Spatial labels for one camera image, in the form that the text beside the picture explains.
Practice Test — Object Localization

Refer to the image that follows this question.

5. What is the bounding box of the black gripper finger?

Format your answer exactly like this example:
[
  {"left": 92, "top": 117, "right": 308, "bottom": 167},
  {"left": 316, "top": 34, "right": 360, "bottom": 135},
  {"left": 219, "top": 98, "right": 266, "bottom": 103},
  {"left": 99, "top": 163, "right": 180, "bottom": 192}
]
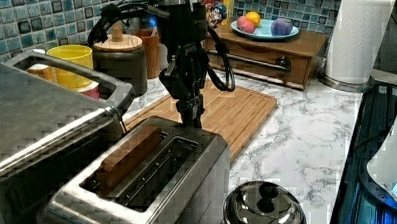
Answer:
[
  {"left": 193, "top": 95, "right": 204, "bottom": 128},
  {"left": 176, "top": 100, "right": 194, "bottom": 127}
]

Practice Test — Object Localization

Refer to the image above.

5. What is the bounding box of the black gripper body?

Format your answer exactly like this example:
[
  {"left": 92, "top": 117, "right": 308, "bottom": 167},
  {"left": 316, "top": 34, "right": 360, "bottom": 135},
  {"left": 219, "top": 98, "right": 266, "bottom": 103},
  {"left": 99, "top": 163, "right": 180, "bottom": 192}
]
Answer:
[{"left": 159, "top": 42, "right": 207, "bottom": 109}]

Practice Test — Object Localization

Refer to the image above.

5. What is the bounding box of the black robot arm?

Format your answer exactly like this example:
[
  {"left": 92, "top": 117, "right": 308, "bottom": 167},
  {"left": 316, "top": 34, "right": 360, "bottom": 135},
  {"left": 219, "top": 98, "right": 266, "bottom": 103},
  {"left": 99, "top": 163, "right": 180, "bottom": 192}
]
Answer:
[{"left": 149, "top": 0, "right": 208, "bottom": 128}]

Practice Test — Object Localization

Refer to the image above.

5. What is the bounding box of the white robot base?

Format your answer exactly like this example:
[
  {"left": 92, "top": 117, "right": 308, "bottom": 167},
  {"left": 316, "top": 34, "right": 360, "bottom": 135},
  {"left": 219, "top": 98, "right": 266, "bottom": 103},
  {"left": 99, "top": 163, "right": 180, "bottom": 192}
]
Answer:
[{"left": 360, "top": 114, "right": 397, "bottom": 211}]

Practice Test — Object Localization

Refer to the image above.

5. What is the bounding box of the silver two-slot toaster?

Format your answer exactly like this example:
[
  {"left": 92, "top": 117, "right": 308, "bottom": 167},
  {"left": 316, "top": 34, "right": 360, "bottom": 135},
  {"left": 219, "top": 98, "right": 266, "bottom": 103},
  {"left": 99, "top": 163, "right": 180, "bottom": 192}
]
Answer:
[{"left": 37, "top": 116, "right": 230, "bottom": 224}]

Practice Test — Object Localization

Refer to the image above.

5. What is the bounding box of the stainless toaster oven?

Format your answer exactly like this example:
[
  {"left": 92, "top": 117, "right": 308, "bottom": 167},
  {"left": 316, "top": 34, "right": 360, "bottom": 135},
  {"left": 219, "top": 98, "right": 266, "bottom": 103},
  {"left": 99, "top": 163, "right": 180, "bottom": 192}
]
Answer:
[{"left": 0, "top": 51, "right": 135, "bottom": 224}]

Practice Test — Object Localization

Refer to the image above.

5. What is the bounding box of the bamboo cutting board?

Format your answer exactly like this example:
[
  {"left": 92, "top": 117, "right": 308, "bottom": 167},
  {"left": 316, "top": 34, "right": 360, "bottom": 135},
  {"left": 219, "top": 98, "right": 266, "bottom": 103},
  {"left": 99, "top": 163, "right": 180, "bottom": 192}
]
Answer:
[{"left": 122, "top": 76, "right": 280, "bottom": 167}]

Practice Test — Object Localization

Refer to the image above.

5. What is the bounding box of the brown wooden utensil cup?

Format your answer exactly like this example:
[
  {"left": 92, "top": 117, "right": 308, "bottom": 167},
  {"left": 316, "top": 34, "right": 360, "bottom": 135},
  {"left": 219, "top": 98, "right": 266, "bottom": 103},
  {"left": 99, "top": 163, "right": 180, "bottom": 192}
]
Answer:
[{"left": 135, "top": 29, "right": 160, "bottom": 79}]

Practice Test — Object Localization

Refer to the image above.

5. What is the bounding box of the black canister with wooden lid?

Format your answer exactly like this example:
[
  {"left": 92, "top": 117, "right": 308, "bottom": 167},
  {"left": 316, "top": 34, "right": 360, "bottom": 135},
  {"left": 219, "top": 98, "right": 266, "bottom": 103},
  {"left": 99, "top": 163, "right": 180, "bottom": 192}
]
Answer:
[{"left": 92, "top": 21, "right": 148, "bottom": 96}]

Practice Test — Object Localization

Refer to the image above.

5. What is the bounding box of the yellow cereal box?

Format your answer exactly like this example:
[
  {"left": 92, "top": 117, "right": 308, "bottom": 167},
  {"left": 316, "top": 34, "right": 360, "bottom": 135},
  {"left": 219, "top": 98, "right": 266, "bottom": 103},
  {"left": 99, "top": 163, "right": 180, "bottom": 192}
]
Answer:
[{"left": 200, "top": 0, "right": 233, "bottom": 29}]

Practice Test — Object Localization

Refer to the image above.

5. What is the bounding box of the lower red strawberry toy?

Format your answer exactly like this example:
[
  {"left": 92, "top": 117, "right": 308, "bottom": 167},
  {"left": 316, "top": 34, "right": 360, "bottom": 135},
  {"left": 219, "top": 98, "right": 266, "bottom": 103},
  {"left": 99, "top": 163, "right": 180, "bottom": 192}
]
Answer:
[{"left": 240, "top": 21, "right": 256, "bottom": 34}]

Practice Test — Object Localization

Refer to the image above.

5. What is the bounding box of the red strawberry toy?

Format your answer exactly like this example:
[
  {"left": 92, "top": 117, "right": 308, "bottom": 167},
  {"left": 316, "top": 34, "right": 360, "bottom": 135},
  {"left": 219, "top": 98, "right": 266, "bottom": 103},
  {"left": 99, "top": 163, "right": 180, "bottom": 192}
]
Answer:
[
  {"left": 236, "top": 16, "right": 247, "bottom": 30},
  {"left": 240, "top": 21, "right": 256, "bottom": 34}
]

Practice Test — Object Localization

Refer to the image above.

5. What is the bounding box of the upper red strawberry toy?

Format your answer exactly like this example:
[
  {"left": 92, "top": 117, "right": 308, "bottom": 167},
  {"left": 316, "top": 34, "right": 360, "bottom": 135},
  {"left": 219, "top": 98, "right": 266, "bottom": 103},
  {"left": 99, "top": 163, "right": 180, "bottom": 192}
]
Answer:
[{"left": 236, "top": 16, "right": 247, "bottom": 30}]

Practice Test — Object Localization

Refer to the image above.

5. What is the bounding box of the brown toast slice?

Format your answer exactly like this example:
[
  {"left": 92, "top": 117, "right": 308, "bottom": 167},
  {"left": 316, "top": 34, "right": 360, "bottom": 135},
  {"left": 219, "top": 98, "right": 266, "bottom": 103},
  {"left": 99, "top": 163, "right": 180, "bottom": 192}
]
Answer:
[{"left": 96, "top": 125, "right": 162, "bottom": 190}]

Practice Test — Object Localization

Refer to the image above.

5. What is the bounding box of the orange fruit toy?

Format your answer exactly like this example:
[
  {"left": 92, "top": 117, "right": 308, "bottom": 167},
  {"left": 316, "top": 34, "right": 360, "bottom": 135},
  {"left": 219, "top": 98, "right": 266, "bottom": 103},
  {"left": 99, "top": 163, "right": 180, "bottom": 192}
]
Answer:
[{"left": 246, "top": 12, "right": 261, "bottom": 27}]

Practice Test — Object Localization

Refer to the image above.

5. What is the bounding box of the light blue plate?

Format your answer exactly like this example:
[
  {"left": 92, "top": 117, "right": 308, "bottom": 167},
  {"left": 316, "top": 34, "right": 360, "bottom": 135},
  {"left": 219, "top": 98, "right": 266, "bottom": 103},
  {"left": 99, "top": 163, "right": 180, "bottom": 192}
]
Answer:
[{"left": 230, "top": 19, "right": 299, "bottom": 41}]

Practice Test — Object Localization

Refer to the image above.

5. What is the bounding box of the yellow plastic cup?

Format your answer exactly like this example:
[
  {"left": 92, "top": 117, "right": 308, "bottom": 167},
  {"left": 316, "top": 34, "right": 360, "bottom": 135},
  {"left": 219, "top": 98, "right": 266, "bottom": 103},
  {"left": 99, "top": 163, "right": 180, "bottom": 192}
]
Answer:
[{"left": 45, "top": 43, "right": 96, "bottom": 90}]

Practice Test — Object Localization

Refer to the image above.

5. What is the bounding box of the purple plush eggplant toy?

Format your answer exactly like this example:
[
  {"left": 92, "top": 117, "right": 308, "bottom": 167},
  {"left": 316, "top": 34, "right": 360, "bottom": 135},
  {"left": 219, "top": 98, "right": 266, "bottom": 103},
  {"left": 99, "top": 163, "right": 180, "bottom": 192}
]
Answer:
[{"left": 270, "top": 18, "right": 293, "bottom": 36}]

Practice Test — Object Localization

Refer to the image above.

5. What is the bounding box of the wooden drawer stand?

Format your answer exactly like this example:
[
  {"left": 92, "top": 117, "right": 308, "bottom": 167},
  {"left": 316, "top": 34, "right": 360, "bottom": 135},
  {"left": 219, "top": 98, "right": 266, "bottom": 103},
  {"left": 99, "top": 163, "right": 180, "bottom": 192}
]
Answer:
[{"left": 215, "top": 25, "right": 328, "bottom": 91}]

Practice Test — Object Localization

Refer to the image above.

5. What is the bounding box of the shiny steel kettle lid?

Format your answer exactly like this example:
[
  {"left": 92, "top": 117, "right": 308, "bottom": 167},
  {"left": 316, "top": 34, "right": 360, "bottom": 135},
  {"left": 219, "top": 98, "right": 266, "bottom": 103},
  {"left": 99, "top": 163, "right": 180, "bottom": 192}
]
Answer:
[{"left": 223, "top": 181, "right": 307, "bottom": 224}]

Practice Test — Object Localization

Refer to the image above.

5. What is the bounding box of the white paper towel roll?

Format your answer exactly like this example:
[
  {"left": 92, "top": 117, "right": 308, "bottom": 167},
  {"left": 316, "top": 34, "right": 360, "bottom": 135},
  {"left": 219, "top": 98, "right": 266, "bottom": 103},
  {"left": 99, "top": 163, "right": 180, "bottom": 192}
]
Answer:
[{"left": 318, "top": 0, "right": 396, "bottom": 93}]

